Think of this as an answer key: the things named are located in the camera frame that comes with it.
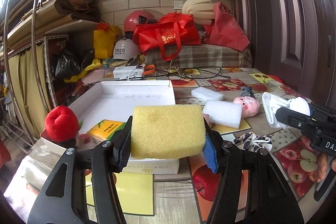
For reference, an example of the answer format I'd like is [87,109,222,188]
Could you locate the yellow sponge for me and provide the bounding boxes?
[130,104,206,161]

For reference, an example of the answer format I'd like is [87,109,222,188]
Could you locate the brown door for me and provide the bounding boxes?
[228,0,336,109]

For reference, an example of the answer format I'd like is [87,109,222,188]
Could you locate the red apple plush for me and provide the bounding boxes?
[44,106,83,144]

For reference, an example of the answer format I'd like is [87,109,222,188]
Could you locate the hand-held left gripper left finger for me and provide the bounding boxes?
[26,115,133,224]

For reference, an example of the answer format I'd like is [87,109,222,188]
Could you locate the yellow tissue pack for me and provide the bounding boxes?
[86,120,126,142]

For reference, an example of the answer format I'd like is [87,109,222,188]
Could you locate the pink helmet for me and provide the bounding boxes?
[124,10,164,37]

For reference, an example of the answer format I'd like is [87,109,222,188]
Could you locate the person's right hand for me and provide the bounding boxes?
[316,153,336,184]

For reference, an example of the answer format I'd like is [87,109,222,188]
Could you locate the plaid blanket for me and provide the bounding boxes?
[144,44,253,72]

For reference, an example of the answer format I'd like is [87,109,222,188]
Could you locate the white foam block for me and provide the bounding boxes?
[191,87,224,103]
[203,100,242,128]

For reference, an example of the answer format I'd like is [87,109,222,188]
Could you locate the yellow shopping bag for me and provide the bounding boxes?
[94,23,122,60]

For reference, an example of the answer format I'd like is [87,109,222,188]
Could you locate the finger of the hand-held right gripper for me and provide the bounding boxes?
[308,103,336,121]
[275,106,319,130]

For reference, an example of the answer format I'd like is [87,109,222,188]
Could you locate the red plastic bag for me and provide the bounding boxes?
[203,2,250,51]

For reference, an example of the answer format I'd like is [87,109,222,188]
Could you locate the wooden storage shelf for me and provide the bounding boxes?
[0,1,103,56]

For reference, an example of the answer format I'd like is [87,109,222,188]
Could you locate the yellow cloth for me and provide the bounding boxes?
[64,59,111,83]

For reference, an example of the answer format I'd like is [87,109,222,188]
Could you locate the black plastic bag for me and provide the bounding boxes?
[51,48,95,77]

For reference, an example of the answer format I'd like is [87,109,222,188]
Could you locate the white cardboard box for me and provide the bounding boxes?
[42,80,180,175]

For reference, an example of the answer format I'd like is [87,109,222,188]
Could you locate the pink plush doll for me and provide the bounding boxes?
[233,86,261,118]

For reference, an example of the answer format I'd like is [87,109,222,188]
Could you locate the white power bank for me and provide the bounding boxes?
[113,65,146,79]

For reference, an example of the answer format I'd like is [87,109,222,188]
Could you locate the fruit print tablecloth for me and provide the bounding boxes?
[3,67,336,224]

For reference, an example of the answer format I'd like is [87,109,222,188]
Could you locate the yellow curtain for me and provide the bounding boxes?
[7,43,51,140]

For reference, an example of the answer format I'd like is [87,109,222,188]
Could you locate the black and white patterned cloth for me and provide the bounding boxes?
[232,132,273,152]

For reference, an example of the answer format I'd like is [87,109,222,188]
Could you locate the metal clothes rack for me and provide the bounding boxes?
[0,0,69,143]

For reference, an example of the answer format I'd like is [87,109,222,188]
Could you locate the white helmet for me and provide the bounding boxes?
[113,38,141,60]

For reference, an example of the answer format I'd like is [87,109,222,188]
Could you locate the metal wire stand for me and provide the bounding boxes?
[168,59,184,75]

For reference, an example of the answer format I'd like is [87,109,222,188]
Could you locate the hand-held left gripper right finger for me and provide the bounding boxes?
[202,122,305,224]

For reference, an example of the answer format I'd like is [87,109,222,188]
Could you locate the brown bag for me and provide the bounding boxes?
[54,0,101,22]

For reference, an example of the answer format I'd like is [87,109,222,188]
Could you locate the cream foam roll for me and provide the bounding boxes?
[182,0,216,25]

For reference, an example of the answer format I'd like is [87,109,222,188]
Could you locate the black cables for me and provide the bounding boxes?
[155,65,231,81]

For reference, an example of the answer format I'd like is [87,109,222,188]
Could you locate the red tote bag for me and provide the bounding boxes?
[132,13,201,62]

